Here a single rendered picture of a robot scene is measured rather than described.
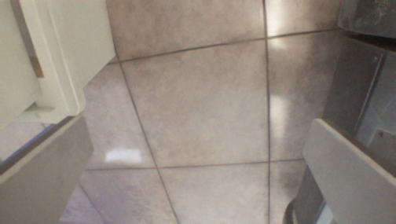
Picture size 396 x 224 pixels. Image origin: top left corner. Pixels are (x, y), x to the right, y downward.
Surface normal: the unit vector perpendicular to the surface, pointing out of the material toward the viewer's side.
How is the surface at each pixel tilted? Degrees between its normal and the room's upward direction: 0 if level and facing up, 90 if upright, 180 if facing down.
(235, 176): 0
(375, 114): 45
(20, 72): 96
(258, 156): 0
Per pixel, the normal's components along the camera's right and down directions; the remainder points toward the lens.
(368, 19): -0.96, 0.18
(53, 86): -0.12, 0.48
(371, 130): -0.79, 0.31
